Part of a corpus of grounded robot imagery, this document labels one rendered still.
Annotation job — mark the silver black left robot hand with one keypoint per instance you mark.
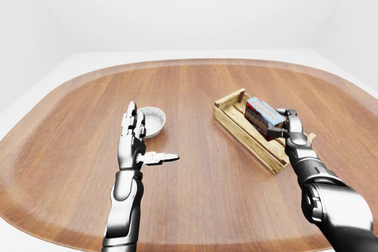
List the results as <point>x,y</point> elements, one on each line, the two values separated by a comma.
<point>127,151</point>

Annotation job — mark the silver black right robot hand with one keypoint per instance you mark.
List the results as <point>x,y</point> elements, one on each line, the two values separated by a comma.
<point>295,140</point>

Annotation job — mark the chocolate pudding box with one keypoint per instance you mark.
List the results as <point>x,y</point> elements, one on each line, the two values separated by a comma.
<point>261,116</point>

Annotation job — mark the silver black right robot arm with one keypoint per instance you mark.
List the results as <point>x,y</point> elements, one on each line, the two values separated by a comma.
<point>333,202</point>

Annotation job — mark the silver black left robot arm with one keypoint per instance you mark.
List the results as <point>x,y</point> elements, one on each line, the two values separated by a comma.
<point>122,204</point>

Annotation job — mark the wooden slat tray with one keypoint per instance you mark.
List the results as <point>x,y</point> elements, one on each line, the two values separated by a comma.
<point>239,129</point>

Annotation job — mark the grey patterned bowl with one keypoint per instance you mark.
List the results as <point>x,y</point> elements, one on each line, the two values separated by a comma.
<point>153,123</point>

